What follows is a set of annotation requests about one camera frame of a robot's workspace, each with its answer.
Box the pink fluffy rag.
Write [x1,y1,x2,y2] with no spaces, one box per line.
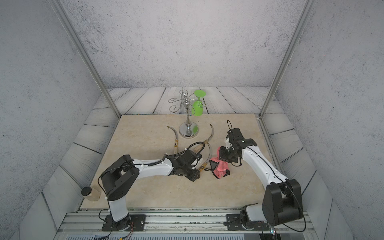
[205,158,231,180]

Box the small sickle wooden handle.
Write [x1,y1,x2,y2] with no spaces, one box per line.
[167,126,179,154]
[204,124,215,144]
[199,143,212,172]

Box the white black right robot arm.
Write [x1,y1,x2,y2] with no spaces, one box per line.
[208,139,305,230]

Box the chrome glass holder stand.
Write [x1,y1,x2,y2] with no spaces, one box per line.
[168,89,199,139]

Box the green plastic goblet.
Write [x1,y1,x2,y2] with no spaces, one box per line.
[191,90,206,116]

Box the small jar with black lid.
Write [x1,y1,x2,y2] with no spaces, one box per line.
[81,187,101,202]

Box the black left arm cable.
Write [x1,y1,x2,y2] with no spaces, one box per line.
[163,141,206,163]

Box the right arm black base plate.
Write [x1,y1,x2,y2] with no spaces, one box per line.
[223,214,269,231]

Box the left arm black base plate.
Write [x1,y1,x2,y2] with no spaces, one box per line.
[102,215,147,232]

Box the aluminium mounting rail base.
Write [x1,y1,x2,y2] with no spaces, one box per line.
[55,208,318,240]

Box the right aluminium frame post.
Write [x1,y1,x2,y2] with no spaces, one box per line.
[259,0,315,119]

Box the aluminium frame post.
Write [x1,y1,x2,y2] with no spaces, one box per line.
[259,0,315,119]
[49,0,122,119]

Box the left aluminium frame post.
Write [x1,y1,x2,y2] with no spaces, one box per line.
[49,0,122,119]

